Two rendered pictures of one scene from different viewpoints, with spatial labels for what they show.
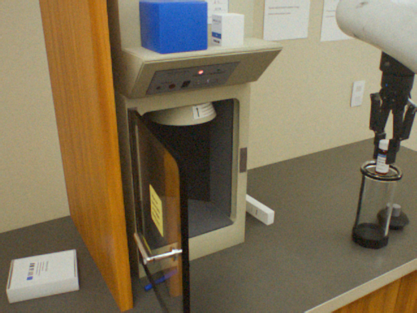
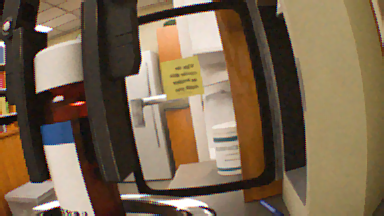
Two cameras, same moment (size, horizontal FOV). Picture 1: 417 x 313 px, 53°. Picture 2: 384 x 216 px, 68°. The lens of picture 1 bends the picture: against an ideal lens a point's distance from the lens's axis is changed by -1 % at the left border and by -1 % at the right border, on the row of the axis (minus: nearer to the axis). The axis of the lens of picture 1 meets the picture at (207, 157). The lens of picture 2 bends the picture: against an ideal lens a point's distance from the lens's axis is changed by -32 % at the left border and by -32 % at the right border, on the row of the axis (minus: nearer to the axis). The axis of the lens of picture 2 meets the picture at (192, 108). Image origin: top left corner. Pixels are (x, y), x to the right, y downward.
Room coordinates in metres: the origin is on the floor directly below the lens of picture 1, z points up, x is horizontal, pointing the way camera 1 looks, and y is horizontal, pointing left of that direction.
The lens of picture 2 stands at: (1.16, -0.56, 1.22)
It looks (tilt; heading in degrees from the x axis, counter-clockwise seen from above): 3 degrees down; 124
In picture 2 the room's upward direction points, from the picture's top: 9 degrees counter-clockwise
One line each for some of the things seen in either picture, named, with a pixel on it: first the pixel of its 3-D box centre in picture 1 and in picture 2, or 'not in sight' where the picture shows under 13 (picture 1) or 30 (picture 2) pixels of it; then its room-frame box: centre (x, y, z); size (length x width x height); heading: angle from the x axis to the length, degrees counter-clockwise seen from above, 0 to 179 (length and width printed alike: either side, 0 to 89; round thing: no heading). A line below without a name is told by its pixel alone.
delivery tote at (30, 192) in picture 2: not in sight; (39, 206); (-1.34, 0.64, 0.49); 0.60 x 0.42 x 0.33; 120
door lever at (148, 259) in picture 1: (153, 246); not in sight; (0.63, 0.10, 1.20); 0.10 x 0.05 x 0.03; 23
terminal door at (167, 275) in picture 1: (158, 227); (191, 100); (0.71, 0.10, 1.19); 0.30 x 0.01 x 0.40; 23
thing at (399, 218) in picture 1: (393, 215); not in sight; (1.11, -0.57, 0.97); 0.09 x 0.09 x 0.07
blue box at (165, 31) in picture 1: (172, 25); not in sight; (0.85, 0.07, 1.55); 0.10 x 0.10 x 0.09; 30
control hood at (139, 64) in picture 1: (205, 70); not in sight; (0.89, 0.00, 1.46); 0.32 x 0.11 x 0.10; 120
